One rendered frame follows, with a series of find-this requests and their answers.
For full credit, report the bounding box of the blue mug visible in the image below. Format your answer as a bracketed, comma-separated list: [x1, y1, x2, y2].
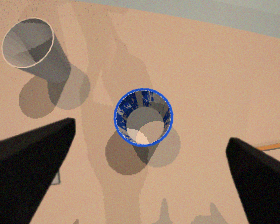
[114, 88, 173, 147]

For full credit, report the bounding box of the grey flat bar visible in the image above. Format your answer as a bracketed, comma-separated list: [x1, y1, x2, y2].
[51, 170, 61, 184]

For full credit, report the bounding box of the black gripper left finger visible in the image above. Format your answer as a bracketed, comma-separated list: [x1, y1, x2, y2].
[0, 118, 76, 224]

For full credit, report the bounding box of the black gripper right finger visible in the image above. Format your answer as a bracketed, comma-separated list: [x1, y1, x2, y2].
[226, 137, 280, 224]

